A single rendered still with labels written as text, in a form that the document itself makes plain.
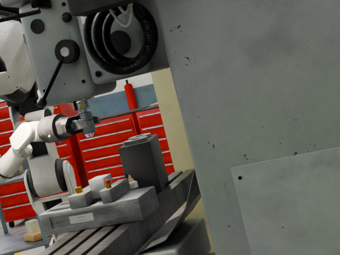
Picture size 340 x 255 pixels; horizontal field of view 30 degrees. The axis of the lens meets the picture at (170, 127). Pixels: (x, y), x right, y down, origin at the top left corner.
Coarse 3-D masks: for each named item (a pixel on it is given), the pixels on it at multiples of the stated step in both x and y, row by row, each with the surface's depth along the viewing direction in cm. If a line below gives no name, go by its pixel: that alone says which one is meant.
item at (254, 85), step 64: (192, 0) 160; (256, 0) 156; (320, 0) 152; (192, 64) 163; (256, 64) 158; (320, 64) 154; (192, 128) 166; (256, 128) 161; (320, 128) 156; (256, 192) 163; (320, 192) 158
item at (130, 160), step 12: (132, 144) 229; (144, 144) 226; (156, 144) 240; (120, 156) 228; (132, 156) 227; (144, 156) 227; (156, 156) 233; (132, 168) 228; (144, 168) 227; (156, 168) 227; (144, 180) 228; (156, 180) 228; (156, 192) 228
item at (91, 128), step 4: (80, 116) 197; (84, 116) 196; (88, 116) 197; (92, 116) 198; (92, 120) 198; (92, 124) 197; (84, 128) 197; (88, 128) 197; (92, 128) 197; (84, 132) 197; (88, 132) 197; (92, 132) 197
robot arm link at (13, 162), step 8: (8, 152) 216; (0, 160) 218; (8, 160) 216; (16, 160) 215; (24, 160) 218; (0, 168) 218; (8, 168) 217; (16, 168) 218; (0, 176) 219; (8, 176) 219
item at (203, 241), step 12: (180, 228) 201; (192, 228) 198; (204, 228) 208; (168, 240) 190; (180, 240) 187; (192, 240) 194; (204, 240) 206; (144, 252) 184; (156, 252) 181; (168, 252) 180; (180, 252) 181; (192, 252) 191; (204, 252) 203
